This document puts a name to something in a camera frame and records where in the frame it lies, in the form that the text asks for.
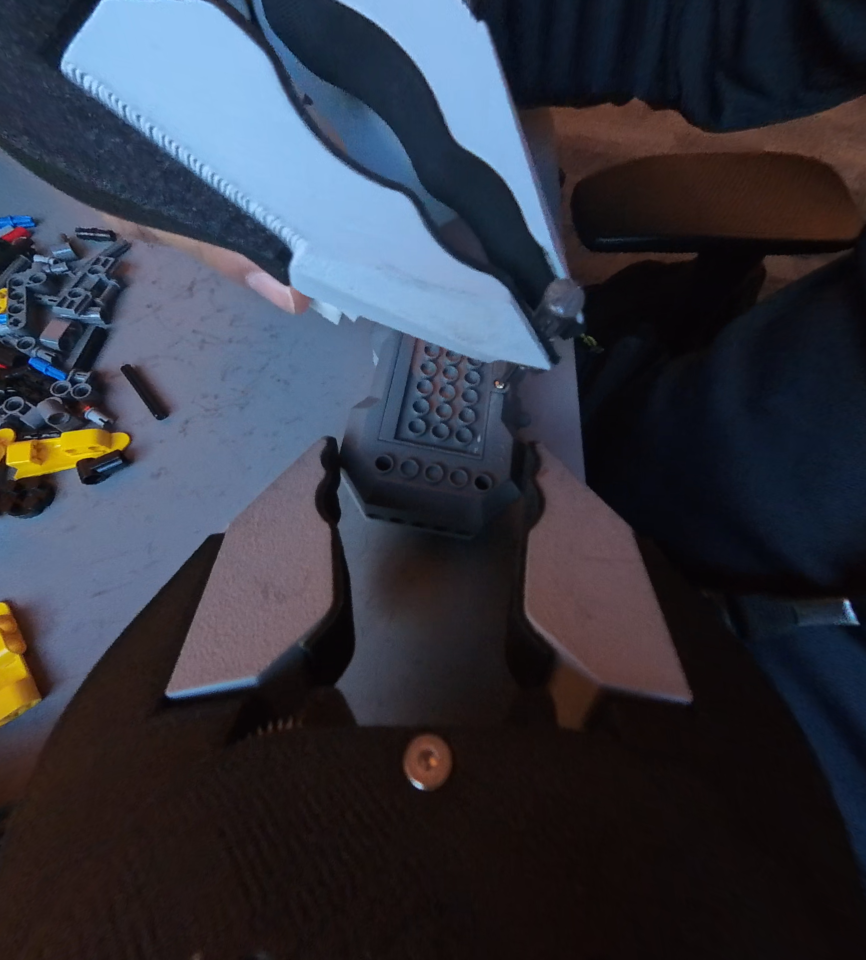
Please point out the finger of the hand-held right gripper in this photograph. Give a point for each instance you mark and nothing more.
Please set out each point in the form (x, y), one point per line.
(252, 195)
(463, 97)

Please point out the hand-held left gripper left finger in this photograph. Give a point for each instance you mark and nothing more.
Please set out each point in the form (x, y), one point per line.
(268, 577)

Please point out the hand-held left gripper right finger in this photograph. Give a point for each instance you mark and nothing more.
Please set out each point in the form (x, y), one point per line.
(590, 592)

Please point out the grey studded battery box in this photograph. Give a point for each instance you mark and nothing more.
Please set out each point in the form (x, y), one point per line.
(433, 420)

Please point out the person's right forearm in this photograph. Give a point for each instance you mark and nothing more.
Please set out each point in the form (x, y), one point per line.
(703, 52)

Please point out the person's right hand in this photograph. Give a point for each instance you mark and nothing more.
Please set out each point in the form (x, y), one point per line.
(275, 294)

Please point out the black axle rod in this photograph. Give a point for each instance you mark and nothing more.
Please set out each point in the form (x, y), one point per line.
(145, 391)

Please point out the pile of small brick pieces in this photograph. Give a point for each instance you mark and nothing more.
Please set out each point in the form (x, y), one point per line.
(50, 330)

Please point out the black chair armrest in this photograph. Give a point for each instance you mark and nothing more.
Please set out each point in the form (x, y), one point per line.
(703, 199)

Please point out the short yellow curved piece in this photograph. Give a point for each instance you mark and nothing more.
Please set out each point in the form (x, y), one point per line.
(3, 664)

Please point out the black cloth with zip pull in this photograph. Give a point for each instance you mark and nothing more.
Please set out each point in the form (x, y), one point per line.
(665, 322)

